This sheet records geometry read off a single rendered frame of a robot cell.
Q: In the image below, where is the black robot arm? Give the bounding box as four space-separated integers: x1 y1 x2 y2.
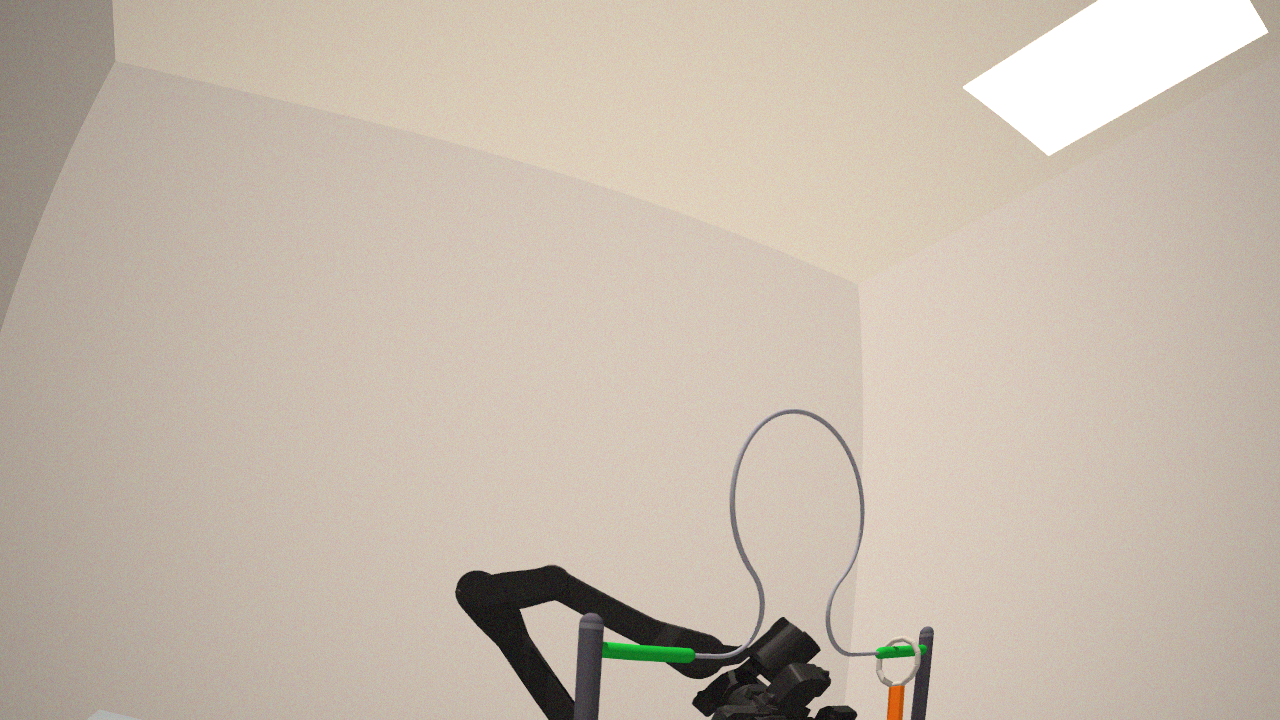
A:
454 564 831 720

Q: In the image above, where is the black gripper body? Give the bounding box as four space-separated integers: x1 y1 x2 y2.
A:
710 684 858 720

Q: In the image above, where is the orange handle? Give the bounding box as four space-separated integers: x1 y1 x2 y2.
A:
876 635 922 720

